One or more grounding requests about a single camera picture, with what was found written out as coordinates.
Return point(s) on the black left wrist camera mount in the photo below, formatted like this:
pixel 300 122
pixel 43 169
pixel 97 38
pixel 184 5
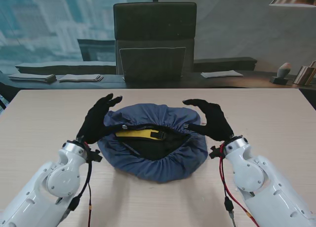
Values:
pixel 95 156

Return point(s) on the navy blue rain cover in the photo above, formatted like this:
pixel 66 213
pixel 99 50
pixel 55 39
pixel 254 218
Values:
pixel 158 167

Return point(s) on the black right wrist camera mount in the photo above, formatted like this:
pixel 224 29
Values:
pixel 216 151

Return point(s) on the printed office backdrop banner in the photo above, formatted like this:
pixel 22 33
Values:
pixel 61 27

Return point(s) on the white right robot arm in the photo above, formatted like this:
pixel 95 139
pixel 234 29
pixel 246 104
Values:
pixel 266 185

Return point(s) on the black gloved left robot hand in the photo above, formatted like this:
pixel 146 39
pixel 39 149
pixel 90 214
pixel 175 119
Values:
pixel 95 123

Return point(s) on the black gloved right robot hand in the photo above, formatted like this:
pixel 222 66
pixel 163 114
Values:
pixel 216 124

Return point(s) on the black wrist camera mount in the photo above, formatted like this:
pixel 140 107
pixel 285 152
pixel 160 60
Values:
pixel 95 156
pixel 216 151

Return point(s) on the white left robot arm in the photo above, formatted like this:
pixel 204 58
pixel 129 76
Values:
pixel 42 187

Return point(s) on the yellow black blue backpack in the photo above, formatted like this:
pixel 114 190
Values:
pixel 150 143

